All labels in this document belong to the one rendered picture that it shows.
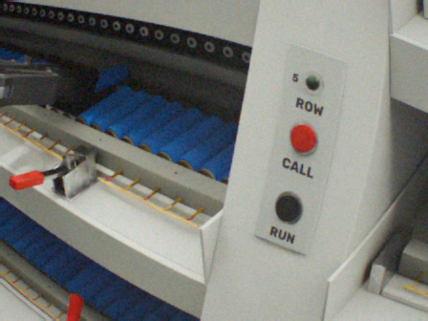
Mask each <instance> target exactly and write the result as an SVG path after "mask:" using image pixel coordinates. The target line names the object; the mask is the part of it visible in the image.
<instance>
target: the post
mask: <svg viewBox="0 0 428 321"><path fill-rule="evenodd" d="M260 2H261V4H260V8H259V15H258V18H257V27H256V30H255V38H254V42H253V46H252V50H253V51H252V55H251V58H250V63H249V71H248V76H247V81H246V93H245V97H244V102H243V107H242V112H241V116H240V126H239V131H238V136H237V140H236V145H235V150H234V155H233V160H232V164H231V170H230V174H229V179H228V185H227V189H226V193H225V203H224V207H223V212H222V221H221V225H220V231H219V235H218V240H217V244H216V248H215V253H214V258H213V262H212V266H211V270H210V274H209V282H208V287H207V291H206V295H205V298H204V306H203V313H202V316H201V321H320V320H321V317H322V309H323V307H324V299H325V292H326V287H327V280H328V279H329V278H331V277H332V275H333V274H334V273H335V272H336V271H337V269H338V268H340V267H341V265H342V264H343V262H345V261H346V260H347V258H348V256H350V255H351V254H352V252H353V251H354V250H355V249H356V247H357V246H358V245H359V244H360V243H361V242H362V240H363V239H364V237H366V236H367V235H368V233H369V231H370V230H371V229H372V228H373V227H374V226H375V224H376V223H377V221H378V220H379V219H380V218H381V217H382V216H383V213H384V212H385V211H386V210H387V209H388V207H389V205H391V203H392V202H393V200H394V199H395V198H396V196H397V194H399V192H400V191H401V189H402V188H403V186H404V185H405V184H406V183H407V181H408V180H409V179H410V178H411V176H412V175H413V173H414V171H415V170H416V169H417V167H418V165H419V164H420V163H421V161H422V160H423V158H424V156H425V155H426V154H427V152H428V114H427V113H425V112H423V111H421V110H419V109H418V108H415V107H413V106H411V105H409V104H406V103H404V102H402V101H400V100H397V99H395V98H392V97H391V95H390V88H391V86H390V81H391V79H390V47H389V46H390V41H389V38H390V36H389V26H388V25H389V21H388V18H389V17H388V7H387V6H388V3H387V0H261V1H260ZM291 42H292V43H296V44H298V45H302V46H305V47H307V48H310V49H313V50H315V51H318V52H320V53H322V54H327V55H330V56H333V57H336V58H339V59H342V60H344V61H347V65H346V68H347V69H346V72H345V74H346V75H345V79H344V80H345V82H344V86H343V87H344V89H343V92H342V95H343V96H342V99H341V107H340V113H339V118H338V124H337V128H336V136H335V140H334V147H333V150H332V157H331V165H330V169H329V173H328V176H327V180H326V185H325V191H324V195H323V200H322V203H321V206H320V210H319V214H318V217H317V222H316V225H315V229H314V232H313V236H312V239H311V243H310V248H309V251H308V254H307V255H306V254H305V255H304V254H303V253H300V252H297V251H295V250H291V249H289V248H288V247H283V246H281V245H278V244H275V243H273V242H272V241H270V240H266V239H264V238H262V237H260V236H256V235H255V229H256V225H257V221H258V218H259V213H260V209H261V204H262V199H263V196H264V191H265V186H266V182H267V177H268V169H269V161H270V156H271V152H272V147H273V142H274V139H275V134H276V125H277V120H278V117H279V113H280V104H281V99H282V95H283V87H284V83H285V74H286V70H287V64H288V60H289V58H288V56H289V45H290V43H291Z"/></svg>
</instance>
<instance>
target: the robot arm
mask: <svg viewBox="0 0 428 321"><path fill-rule="evenodd" d="M32 60H33V57H30V56H25V60H24V63H23V64H22V63H19V64H18V63H17V62H18V61H17V62H16V61H15V60H14V59H12V60H3V59H2V60H0V108H1V107H5V106H12V105H20V106H22V105H34V104H35V105H37V106H39V107H42V108H43V109H46V107H47V105H54V102H55V101H60V102H63V101H67V102H81V103H85V102H88V103H90V102H91V101H92V98H93V94H94V91H95V87H96V82H97V78H98V75H99V72H97V71H95V70H93V71H90V70H83V67H81V66H79V65H78V66H76V65H67V64H66V65H63V64H59V65H58V64H50V63H48V64H46V63H38V62H37V63H34V62H33V64H32ZM31 65H32V68H31Z"/></svg>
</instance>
